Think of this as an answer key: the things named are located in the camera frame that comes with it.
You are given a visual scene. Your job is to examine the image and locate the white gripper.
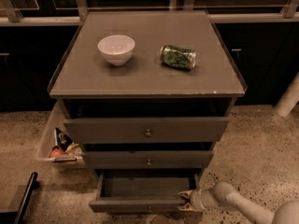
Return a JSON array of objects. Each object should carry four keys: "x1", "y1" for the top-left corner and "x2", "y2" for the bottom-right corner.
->
[{"x1": 178, "y1": 189, "x2": 214, "y2": 212}]

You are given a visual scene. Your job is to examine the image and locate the grey bottom drawer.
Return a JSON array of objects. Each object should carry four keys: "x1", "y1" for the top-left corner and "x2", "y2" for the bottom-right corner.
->
[{"x1": 90, "y1": 169, "x2": 200, "y2": 213}]

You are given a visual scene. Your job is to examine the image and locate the grey drawer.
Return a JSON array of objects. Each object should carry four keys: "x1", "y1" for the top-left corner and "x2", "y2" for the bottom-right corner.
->
[
  {"x1": 82, "y1": 151, "x2": 213, "y2": 169},
  {"x1": 90, "y1": 169, "x2": 200, "y2": 213},
  {"x1": 64, "y1": 117, "x2": 229, "y2": 144}
]

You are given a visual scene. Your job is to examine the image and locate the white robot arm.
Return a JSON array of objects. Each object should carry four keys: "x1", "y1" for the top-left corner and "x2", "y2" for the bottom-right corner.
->
[{"x1": 178, "y1": 182, "x2": 299, "y2": 224}]

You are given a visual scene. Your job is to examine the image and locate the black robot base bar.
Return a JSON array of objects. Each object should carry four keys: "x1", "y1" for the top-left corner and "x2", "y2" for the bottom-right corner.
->
[{"x1": 0, "y1": 172, "x2": 39, "y2": 224}]

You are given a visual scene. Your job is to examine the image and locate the grey middle drawer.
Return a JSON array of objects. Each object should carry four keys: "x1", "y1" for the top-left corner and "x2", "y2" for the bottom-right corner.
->
[{"x1": 82, "y1": 151, "x2": 213, "y2": 169}]

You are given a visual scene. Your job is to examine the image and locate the grey top drawer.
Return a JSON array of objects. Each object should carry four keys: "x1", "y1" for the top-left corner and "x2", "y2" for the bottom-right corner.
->
[{"x1": 64, "y1": 117, "x2": 229, "y2": 144}]

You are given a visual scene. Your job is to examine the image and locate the grey drawer cabinet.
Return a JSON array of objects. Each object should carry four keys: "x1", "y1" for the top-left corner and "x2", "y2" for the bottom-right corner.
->
[{"x1": 47, "y1": 10, "x2": 249, "y2": 189}]

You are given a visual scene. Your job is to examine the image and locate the crumpled tan snack packet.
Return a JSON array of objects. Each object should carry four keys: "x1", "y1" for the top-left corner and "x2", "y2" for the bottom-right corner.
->
[{"x1": 65, "y1": 143, "x2": 82, "y2": 156}]

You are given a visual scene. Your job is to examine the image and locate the black snack bag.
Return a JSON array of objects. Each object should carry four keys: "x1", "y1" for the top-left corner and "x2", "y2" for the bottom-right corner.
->
[{"x1": 54, "y1": 128, "x2": 73, "y2": 151}]

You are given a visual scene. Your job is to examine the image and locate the red apple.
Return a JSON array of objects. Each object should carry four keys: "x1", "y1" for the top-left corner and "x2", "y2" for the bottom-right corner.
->
[{"x1": 50, "y1": 148, "x2": 64, "y2": 158}]

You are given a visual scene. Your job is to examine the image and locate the clear plastic bin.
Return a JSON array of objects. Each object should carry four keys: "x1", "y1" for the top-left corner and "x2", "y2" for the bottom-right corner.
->
[{"x1": 36, "y1": 104, "x2": 86, "y2": 170}]

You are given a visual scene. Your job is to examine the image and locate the green soda can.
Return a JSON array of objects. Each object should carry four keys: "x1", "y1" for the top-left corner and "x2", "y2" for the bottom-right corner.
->
[{"x1": 160, "y1": 45, "x2": 197, "y2": 71}]

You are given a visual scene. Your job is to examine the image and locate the white table leg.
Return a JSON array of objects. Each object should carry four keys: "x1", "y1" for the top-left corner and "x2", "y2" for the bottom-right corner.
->
[{"x1": 275, "y1": 72, "x2": 299, "y2": 117}]

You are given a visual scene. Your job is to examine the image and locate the white ceramic bowl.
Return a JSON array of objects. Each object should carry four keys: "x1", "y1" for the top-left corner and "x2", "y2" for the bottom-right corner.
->
[{"x1": 97, "y1": 35, "x2": 135, "y2": 66}]

